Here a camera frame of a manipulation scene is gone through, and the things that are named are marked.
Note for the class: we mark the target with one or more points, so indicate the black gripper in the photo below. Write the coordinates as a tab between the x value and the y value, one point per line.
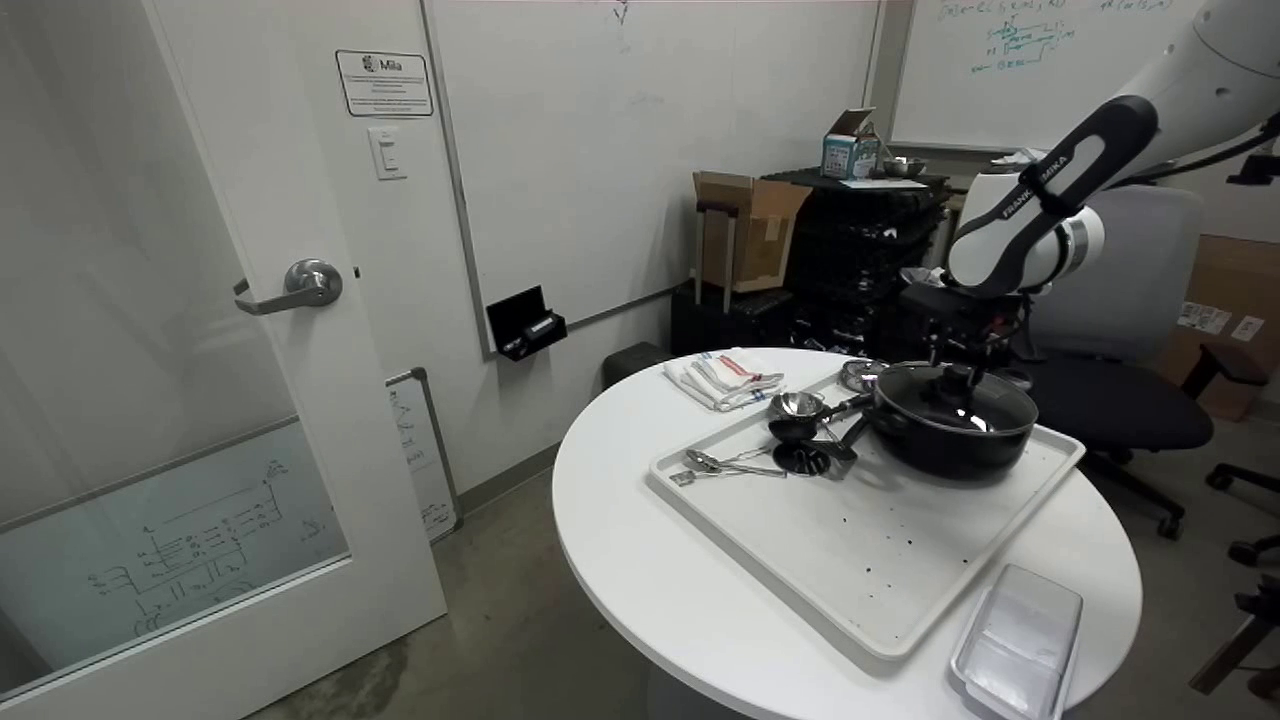
966	308

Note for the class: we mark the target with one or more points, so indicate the glass pot lid black knob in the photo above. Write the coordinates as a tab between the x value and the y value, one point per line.
954	398

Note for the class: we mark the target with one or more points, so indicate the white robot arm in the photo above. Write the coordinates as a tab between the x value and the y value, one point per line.
1055	202

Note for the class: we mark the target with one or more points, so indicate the black cooking pot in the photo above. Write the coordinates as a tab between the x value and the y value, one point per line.
949	449

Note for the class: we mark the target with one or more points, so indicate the small metal cup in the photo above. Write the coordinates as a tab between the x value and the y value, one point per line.
860	373

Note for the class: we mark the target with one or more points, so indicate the metal measuring cup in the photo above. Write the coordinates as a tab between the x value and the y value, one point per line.
799	415

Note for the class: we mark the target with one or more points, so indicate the black slotted round strainer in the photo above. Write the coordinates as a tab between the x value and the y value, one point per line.
806	458

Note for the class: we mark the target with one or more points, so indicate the grey black office chair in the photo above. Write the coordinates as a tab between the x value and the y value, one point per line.
1132	294

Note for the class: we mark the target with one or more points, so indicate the white plastic tray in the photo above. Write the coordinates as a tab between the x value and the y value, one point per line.
853	546

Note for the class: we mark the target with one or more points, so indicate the white folded cloth red print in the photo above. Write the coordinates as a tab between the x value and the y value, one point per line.
722	379

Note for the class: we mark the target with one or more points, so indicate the small blue box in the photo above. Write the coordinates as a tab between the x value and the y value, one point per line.
851	144

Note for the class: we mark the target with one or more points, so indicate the brown cardboard box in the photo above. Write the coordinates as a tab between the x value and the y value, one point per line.
747	233

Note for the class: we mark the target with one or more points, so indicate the metal utensil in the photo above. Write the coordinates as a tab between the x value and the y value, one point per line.
713	464

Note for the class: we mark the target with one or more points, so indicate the clear rectangular plastic container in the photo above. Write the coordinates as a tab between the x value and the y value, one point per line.
1023	643

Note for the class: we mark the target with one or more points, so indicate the large cardboard box with labels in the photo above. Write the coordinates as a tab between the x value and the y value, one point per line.
1243	304

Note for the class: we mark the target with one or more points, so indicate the whiteboard with green writing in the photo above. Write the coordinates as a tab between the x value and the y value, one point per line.
1043	65

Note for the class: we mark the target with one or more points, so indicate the black chair base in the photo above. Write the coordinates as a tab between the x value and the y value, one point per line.
1244	515

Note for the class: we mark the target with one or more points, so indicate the black round bin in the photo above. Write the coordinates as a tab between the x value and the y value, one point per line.
630	362

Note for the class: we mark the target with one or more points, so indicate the black marker holder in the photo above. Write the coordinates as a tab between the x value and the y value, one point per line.
525	324

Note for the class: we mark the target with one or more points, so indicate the white leaning panel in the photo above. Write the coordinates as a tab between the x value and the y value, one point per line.
424	454

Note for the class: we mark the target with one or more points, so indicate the white door with glass pane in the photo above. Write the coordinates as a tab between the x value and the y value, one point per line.
203	401

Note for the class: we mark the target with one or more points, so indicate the large wall whiteboard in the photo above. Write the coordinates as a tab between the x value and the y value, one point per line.
640	144

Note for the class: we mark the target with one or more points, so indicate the white wall sign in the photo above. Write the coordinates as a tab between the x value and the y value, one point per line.
386	83

